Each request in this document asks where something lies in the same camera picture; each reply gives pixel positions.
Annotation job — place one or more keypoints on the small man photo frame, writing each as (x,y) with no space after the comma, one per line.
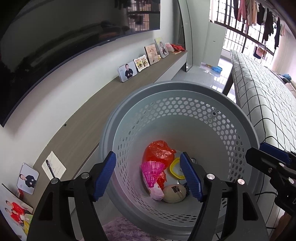
(27,179)

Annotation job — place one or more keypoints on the black pen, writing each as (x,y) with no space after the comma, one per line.
(50,169)

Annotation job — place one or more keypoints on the large black television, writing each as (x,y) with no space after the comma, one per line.
(38,37)

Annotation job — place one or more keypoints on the window security grille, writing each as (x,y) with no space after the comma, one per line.
(238,36)

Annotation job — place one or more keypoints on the hanging laundry clothes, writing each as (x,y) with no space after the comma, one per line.
(254,13)

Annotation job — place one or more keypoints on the child photo frame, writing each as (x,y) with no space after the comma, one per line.
(163,51)

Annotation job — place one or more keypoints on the red plastic bag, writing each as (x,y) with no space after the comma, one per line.
(159,151)

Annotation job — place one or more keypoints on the pink baby photo frame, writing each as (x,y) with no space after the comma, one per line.
(152,54)

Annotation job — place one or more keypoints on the red cloth item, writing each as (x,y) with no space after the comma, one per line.
(177,48)

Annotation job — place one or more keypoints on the white cabinet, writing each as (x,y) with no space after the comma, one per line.
(214,43)

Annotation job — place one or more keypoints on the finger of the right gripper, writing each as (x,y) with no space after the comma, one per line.
(265,163)
(284,156)

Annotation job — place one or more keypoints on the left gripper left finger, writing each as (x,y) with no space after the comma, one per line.
(102,173)

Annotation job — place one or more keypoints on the blue floor basin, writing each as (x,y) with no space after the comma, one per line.
(216,69)

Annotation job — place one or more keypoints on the cartoon strip photo frame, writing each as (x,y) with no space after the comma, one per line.
(141,63)

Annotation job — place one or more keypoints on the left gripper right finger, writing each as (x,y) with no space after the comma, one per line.
(194,181)

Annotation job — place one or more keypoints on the beige round plush toy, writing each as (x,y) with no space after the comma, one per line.
(174,193)

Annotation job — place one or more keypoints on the wooden tv console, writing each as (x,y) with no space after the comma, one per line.
(78,138)

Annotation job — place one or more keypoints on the purple fluffy rug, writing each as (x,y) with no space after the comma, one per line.
(122,229)

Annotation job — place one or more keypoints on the white paper note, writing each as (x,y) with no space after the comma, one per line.
(56,165)

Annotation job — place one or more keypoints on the pink snack wrapper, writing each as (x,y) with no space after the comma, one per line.
(155,192)

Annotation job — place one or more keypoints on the yellow plastic ring container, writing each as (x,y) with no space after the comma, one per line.
(176,170)

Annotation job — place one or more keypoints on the man portrait photo frame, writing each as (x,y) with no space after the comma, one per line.
(127,71)

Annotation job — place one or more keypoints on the red shirt couple photo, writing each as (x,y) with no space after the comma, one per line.
(17,214)

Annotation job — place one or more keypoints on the pink plastic mesh fan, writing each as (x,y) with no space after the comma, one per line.
(151,171)

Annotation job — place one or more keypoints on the leaning grey mirror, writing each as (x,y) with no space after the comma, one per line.
(187,32)

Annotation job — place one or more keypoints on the grey sofa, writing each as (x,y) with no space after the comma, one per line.
(289,84)

